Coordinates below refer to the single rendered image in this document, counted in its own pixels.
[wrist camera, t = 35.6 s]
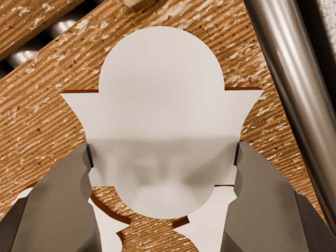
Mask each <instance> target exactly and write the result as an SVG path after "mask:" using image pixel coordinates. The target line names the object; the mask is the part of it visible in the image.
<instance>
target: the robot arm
mask: <svg viewBox="0 0 336 252"><path fill-rule="evenodd" d="M233 165H234V166H236V168H237V171H236V176H235V182H234V188H233V191H234V193H235V195H236V199H235V200H233V201H232V202H230V203H229V205H228V207H227V212H226V218H225V223H224V229H223V235H222V240H221V246H220V252H336V236H335V235H334V234H333V232H332V231H331V230H330V228H329V227H328V226H327V224H326V223H325V222H324V220H323V219H322V218H321V216H320V215H319V213H318V212H317V211H316V209H315V208H314V207H313V205H312V204H311V203H310V201H309V200H308V199H307V197H306V196H305V195H304V194H300V193H297V191H296V190H295V189H294V187H293V186H292V184H291V183H290V182H289V180H288V179H287V178H286V177H285V176H284V175H283V174H282V173H281V172H280V171H279V170H278V169H277V168H276V167H275V166H274V165H273V164H272V163H270V162H269V161H268V160H267V159H266V158H265V157H264V156H262V155H261V154H260V153H259V152H258V151H257V150H255V149H254V148H253V147H252V146H251V145H250V144H248V143H247V142H245V141H240V142H237V146H236V152H235V158H234V164H233ZM92 168H94V164H93V158H92V153H91V149H90V144H86V143H84V144H81V145H79V146H77V147H76V148H75V149H74V150H73V151H72V152H70V153H69V154H68V155H67V156H66V157H64V158H63V159H62V160H61V161H60V162H58V163H57V164H56V165H55V166H54V167H52V168H51V169H50V170H49V171H48V172H47V173H46V174H45V175H44V176H43V177H42V178H41V179H40V180H39V181H38V182H37V184H36V185H35V186H34V187H33V188H32V190H31V191H30V192H29V194H28V195H27V196H26V197H22V198H18V200H17V201H16V202H15V203H14V205H13V206H12V207H11V208H10V210H9V211H8V212H7V213H6V215H5V216H4V217H3V219H2V220H1V221H0V252H103V250H102V242H101V235H100V230H99V227H98V223H97V219H96V215H95V212H94V208H93V206H92V205H91V204H90V203H89V202H88V201H89V198H90V196H91V194H92V193H93V189H92V185H91V181H90V178H89V173H90V171H91V169H92Z"/></svg>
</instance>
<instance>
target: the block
mask: <svg viewBox="0 0 336 252"><path fill-rule="evenodd" d="M121 1H122V2H123V4H124V5H125V6H126V7H127V8H128V9H129V10H130V11H131V12H134V13H138V12H140V11H141V10H143V9H144V8H145V7H147V6H148V5H149V4H151V3H152V2H153V1H155V0H121Z"/></svg>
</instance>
